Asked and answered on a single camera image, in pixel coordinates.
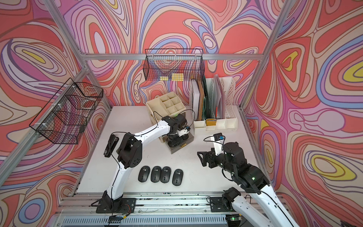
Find transparent bottom drawer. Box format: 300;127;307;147
165;132;194;154

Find beige drawer organizer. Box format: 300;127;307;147
144;92;187;142

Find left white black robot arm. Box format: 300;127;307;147
102;114;191;207

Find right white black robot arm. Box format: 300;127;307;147
197;142;298;227

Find white file rack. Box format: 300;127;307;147
189;77;238;132

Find green folder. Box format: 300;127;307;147
202;76;212;119

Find white book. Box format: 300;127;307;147
190;80;200;116

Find translucent grey folders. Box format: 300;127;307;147
213;74;226;119

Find brown cardboard folder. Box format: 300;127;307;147
197;80;205;121

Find black stapler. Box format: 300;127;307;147
104;134;119;158

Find yellow sticky notes pad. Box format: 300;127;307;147
171;73;184;81

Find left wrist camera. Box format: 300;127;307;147
178;126;191;137

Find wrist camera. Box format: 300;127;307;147
211;132;225;156
178;126;191;137

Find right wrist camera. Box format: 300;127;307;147
211;132;225;156

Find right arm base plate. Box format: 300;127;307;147
206;196;234;212

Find aluminium rail base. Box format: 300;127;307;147
51;192;263;227

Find back black wire basket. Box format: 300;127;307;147
143;48;205;81

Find black wire basket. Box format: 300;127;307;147
143;48;205;81
29;79;104;145

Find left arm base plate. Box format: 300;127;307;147
96;198;136;214

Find left black wire basket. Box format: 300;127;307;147
29;79;104;145

